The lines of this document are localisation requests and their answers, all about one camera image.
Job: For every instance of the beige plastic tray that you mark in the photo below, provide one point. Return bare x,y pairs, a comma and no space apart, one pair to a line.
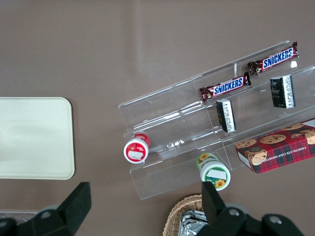
34,137

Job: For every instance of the green lid white jar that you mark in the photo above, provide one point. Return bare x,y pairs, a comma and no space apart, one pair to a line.
214,173

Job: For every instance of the clear acrylic stepped shelf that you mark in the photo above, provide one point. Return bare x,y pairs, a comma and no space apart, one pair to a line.
172,123

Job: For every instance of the red lid white jar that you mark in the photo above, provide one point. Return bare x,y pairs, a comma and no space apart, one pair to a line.
136,152

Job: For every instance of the red tartan cookie box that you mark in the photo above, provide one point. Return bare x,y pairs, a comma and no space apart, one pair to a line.
278,152

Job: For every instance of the stacked aluminium foil containers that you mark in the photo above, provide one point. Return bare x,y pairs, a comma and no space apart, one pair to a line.
192,223

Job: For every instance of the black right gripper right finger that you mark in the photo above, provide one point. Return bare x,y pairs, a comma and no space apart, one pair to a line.
212,206

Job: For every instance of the small black white box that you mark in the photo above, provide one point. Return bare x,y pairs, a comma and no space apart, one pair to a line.
283,91
226,115

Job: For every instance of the clear acrylic bottle rack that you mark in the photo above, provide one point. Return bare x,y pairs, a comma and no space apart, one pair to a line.
17,214

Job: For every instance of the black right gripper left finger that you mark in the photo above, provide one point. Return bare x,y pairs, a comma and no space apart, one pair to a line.
78,204

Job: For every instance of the light oval wicker basket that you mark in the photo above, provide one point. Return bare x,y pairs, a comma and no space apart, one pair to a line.
177,214

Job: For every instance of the Snickers chocolate bar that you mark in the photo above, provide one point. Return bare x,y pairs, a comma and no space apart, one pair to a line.
227,86
275,59

